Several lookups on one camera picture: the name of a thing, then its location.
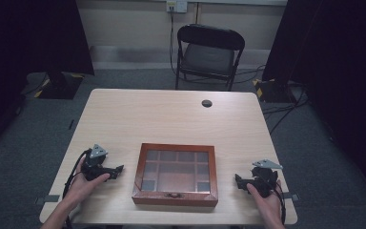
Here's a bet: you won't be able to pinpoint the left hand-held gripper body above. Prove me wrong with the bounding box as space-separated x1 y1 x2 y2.
81 143 112 182

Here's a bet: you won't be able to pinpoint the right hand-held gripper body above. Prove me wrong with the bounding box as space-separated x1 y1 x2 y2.
249 158 284 198

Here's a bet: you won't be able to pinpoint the wooden box with glass lid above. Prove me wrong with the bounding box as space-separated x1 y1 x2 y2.
132 142 219 208

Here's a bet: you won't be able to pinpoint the person's left hand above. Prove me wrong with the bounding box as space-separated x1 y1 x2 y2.
65 156 112 209

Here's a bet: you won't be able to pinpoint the person's right hand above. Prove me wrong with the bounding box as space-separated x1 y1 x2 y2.
246 178 284 224

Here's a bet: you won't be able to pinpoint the grey tape strip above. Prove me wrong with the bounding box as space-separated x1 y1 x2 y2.
281 192 301 202
34 194 61 205

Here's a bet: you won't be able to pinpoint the black stand base yellow striped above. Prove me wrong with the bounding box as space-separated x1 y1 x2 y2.
252 77 297 104

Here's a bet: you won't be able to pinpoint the black folding chair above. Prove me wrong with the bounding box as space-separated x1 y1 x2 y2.
174 23 246 93

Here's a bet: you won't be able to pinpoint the dark curtain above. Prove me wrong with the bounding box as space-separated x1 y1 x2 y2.
0 0 95 160
261 0 366 206

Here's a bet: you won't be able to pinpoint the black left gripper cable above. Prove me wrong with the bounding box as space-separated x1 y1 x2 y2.
62 149 92 229

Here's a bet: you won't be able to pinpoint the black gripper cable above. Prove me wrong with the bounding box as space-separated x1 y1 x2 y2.
272 185 288 225
62 149 92 229

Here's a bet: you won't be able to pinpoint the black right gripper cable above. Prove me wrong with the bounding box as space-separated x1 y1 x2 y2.
272 185 288 225

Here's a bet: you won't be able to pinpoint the black floor cables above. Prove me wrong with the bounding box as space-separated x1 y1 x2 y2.
261 87 310 135

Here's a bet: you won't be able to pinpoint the black cable from wall socket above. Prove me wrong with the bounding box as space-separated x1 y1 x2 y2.
169 5 179 79

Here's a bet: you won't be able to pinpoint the white wall socket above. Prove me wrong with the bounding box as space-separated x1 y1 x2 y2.
166 0 189 14

